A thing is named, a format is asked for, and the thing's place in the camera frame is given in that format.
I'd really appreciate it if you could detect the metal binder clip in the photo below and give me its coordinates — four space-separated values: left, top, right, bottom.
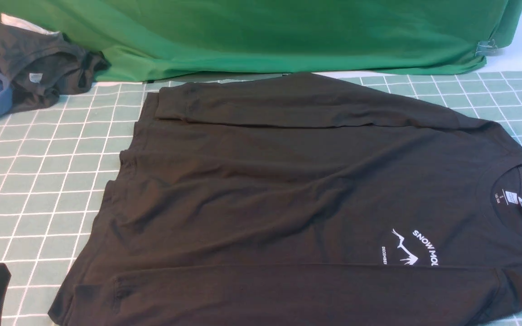
475 39 499 57

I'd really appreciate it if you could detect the green checkered tablecloth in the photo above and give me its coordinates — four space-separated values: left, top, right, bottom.
0 71 522 326

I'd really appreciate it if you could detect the crumpled dark gray garment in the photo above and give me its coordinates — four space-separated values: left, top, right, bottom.
0 23 110 113

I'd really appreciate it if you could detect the dark gray long-sleeved shirt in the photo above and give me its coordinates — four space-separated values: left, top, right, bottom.
49 73 522 326

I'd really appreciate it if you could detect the green backdrop cloth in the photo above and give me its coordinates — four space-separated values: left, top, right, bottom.
0 0 522 82

